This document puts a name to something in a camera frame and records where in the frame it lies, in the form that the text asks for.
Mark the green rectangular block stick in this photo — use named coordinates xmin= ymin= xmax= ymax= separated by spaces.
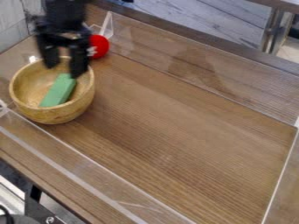
xmin=40 ymin=73 xmax=77 ymax=107

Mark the black cable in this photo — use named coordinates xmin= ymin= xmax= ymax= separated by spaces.
xmin=0 ymin=204 xmax=15 ymax=224

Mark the red toy radish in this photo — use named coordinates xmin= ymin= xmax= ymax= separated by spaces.
xmin=88 ymin=35 xmax=109 ymax=59

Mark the clear acrylic front barrier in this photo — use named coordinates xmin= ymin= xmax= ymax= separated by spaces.
xmin=0 ymin=101 xmax=195 ymax=224

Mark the clear acrylic corner bracket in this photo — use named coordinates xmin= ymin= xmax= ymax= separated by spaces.
xmin=85 ymin=11 xmax=113 ymax=39

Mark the brown wooden bowl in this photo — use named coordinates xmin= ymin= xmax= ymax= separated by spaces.
xmin=9 ymin=56 xmax=95 ymax=124

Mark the black table frame leg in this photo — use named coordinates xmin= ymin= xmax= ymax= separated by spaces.
xmin=24 ymin=185 xmax=65 ymax=224

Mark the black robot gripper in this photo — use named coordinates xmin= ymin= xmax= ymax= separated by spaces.
xmin=32 ymin=0 xmax=91 ymax=79

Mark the metal table leg background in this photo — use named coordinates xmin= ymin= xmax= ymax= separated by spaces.
xmin=259 ymin=8 xmax=295 ymax=55

